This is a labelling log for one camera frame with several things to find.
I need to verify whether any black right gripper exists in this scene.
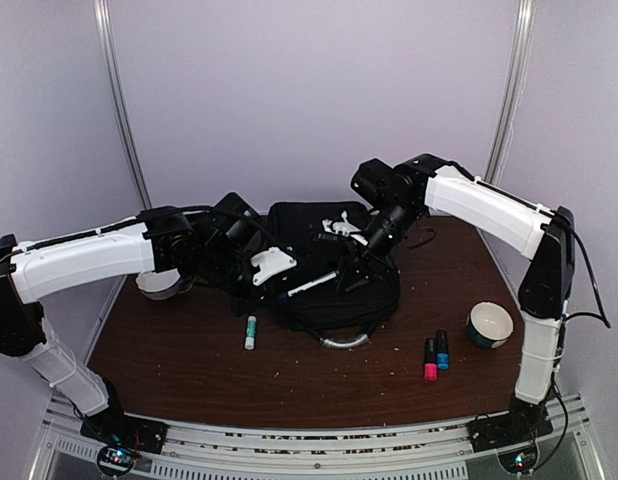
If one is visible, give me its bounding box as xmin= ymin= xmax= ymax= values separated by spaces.
xmin=334 ymin=200 xmax=423 ymax=297

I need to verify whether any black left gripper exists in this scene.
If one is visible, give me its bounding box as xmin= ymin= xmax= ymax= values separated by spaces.
xmin=196 ymin=243 xmax=279 ymax=318

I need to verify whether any black student backpack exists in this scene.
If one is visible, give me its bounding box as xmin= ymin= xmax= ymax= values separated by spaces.
xmin=231 ymin=200 xmax=403 ymax=351

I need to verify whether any small black pen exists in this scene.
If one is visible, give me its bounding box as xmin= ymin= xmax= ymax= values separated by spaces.
xmin=277 ymin=271 xmax=339 ymax=303

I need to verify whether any blue capped black highlighter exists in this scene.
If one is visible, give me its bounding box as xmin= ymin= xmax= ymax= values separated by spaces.
xmin=435 ymin=329 xmax=450 ymax=370

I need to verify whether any pink capped black highlighter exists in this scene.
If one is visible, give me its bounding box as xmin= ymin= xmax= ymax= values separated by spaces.
xmin=424 ymin=338 xmax=438 ymax=381

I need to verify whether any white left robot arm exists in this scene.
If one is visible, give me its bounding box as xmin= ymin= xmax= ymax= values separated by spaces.
xmin=0 ymin=203 xmax=273 ymax=444

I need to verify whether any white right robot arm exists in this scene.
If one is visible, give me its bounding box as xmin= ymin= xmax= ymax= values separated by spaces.
xmin=323 ymin=153 xmax=586 ymax=442

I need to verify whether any blue white ceramic bowl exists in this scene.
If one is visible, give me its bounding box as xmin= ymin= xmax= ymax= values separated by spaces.
xmin=466 ymin=302 xmax=514 ymax=350

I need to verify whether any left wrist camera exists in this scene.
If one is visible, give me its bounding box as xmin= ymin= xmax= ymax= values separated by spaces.
xmin=212 ymin=192 xmax=263 ymax=250

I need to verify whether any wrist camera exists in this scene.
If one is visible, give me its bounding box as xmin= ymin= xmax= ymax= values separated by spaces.
xmin=350 ymin=158 xmax=392 ymax=207
xmin=212 ymin=192 xmax=263 ymax=250

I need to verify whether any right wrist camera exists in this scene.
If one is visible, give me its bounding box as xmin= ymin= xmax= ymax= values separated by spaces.
xmin=350 ymin=158 xmax=392 ymax=207

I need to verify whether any left aluminium corner post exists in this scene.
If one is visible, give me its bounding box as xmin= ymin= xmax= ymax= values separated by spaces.
xmin=93 ymin=0 xmax=154 ymax=210

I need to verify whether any aluminium corner post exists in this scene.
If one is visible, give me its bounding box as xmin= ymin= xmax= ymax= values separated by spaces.
xmin=482 ymin=0 xmax=537 ymax=186
xmin=93 ymin=0 xmax=154 ymax=210

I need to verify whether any right aluminium corner post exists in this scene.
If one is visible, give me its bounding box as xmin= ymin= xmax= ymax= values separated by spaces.
xmin=482 ymin=0 xmax=537 ymax=186

